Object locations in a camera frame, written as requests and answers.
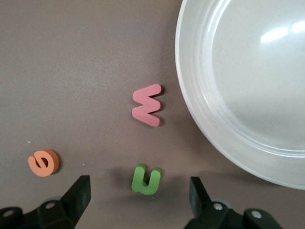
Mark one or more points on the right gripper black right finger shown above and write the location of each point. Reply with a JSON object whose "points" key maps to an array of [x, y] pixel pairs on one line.
{"points": [[205, 210]]}

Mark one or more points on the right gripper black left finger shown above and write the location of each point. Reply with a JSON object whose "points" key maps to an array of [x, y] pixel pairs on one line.
{"points": [[71, 205]]}

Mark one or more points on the orange foam letter e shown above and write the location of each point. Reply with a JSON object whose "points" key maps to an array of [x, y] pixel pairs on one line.
{"points": [[41, 172]]}

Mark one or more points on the green foam letter n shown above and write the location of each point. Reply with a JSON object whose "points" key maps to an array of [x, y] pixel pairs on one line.
{"points": [[145, 188]]}

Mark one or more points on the pink foam letter w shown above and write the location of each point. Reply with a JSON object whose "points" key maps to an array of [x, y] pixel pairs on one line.
{"points": [[145, 101]]}

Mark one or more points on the brown paper table cover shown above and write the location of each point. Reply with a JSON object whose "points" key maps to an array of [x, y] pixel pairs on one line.
{"points": [[71, 71]]}

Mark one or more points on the beige round plate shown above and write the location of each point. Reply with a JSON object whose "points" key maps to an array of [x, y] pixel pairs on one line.
{"points": [[250, 83]]}

